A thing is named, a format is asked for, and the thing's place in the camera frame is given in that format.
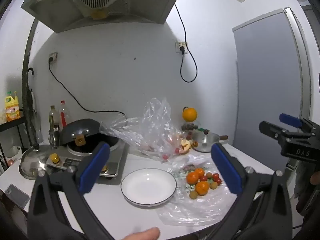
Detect black metal rack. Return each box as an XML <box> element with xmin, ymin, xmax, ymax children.
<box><xmin>0</xmin><ymin>119</ymin><xmax>29</xmax><ymax>170</ymax></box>

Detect black umbrella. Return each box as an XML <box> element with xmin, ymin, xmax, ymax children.
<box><xmin>24</xmin><ymin>67</ymin><xmax>42</xmax><ymax>145</ymax></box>

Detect clear plastic bag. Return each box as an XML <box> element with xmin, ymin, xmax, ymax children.
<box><xmin>100</xmin><ymin>97</ymin><xmax>193</xmax><ymax>164</ymax></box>
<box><xmin>156</xmin><ymin>154</ymin><xmax>240</xmax><ymax>227</ymax></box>

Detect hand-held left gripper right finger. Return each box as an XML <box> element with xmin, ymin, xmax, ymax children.
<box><xmin>211</xmin><ymin>142</ymin><xmax>293</xmax><ymax>240</ymax></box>

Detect orange peels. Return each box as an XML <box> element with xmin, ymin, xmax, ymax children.
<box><xmin>179</xmin><ymin>139</ymin><xmax>199</xmax><ymax>154</ymax></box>

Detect steel cup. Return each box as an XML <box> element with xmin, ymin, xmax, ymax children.
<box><xmin>49</xmin><ymin>127</ymin><xmax>62</xmax><ymax>148</ymax></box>

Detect grey cloth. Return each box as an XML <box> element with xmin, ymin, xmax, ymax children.
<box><xmin>294</xmin><ymin>160</ymin><xmax>313</xmax><ymax>199</ymax></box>

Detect black hood power cable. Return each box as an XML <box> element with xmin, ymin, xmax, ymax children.
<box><xmin>174</xmin><ymin>2</ymin><xmax>198</xmax><ymax>83</ymax></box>

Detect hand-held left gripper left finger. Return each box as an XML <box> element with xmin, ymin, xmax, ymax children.
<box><xmin>26</xmin><ymin>141</ymin><xmax>115</xmax><ymax>240</ymax></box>

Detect steel gas stove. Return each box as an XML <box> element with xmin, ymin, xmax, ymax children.
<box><xmin>46</xmin><ymin>136</ymin><xmax>129</xmax><ymax>180</ymax></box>

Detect white plate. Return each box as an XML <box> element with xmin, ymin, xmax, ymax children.
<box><xmin>121</xmin><ymin>168</ymin><xmax>177</xmax><ymax>207</ymax></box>

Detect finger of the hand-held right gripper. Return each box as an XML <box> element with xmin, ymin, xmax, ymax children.
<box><xmin>279</xmin><ymin>113</ymin><xmax>310</xmax><ymax>130</ymax></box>
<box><xmin>259</xmin><ymin>121</ymin><xmax>290</xmax><ymax>142</ymax></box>

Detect steel range hood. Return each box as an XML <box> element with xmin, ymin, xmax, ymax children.
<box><xmin>21</xmin><ymin>0</ymin><xmax>192</xmax><ymax>33</ymax></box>

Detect yellow oil cup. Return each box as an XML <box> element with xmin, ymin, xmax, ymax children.
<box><xmin>90</xmin><ymin>9</ymin><xmax>108</xmax><ymax>20</ymax></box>

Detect grey smartphone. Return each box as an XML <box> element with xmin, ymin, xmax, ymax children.
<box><xmin>5</xmin><ymin>184</ymin><xmax>31</xmax><ymax>209</ymax></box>

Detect person's left hand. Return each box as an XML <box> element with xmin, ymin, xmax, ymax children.
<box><xmin>115</xmin><ymin>227</ymin><xmax>160</xmax><ymax>240</ymax></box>

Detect large orange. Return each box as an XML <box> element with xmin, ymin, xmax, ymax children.
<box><xmin>182</xmin><ymin>107</ymin><xmax>198</xmax><ymax>122</ymax></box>

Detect dark oil bottle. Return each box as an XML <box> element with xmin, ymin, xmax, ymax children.
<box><xmin>49</xmin><ymin>105</ymin><xmax>59</xmax><ymax>130</ymax></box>

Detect cleaver with wooden handle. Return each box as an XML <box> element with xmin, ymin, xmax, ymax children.
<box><xmin>191</xmin><ymin>129</ymin><xmax>228</xmax><ymax>153</ymax></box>

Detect black wok with wooden handle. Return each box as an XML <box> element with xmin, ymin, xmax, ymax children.
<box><xmin>59</xmin><ymin>118</ymin><xmax>102</xmax><ymax>147</ymax></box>

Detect grey refrigerator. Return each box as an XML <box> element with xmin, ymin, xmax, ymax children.
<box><xmin>232</xmin><ymin>6</ymin><xmax>320</xmax><ymax>190</ymax></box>

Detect red cap sauce bottle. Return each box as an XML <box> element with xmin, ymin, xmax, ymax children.
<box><xmin>59</xmin><ymin>101</ymin><xmax>72</xmax><ymax>128</ymax></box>

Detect yellow dish soap bottle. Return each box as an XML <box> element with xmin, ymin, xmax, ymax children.
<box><xmin>5</xmin><ymin>91</ymin><xmax>22</xmax><ymax>122</ymax></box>

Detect steel pot lid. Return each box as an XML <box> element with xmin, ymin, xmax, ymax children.
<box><xmin>19</xmin><ymin>144</ymin><xmax>54</xmax><ymax>180</ymax></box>

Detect black stove power cable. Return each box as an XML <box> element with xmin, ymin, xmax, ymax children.
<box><xmin>48</xmin><ymin>59</ymin><xmax>125</xmax><ymax>116</ymax></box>

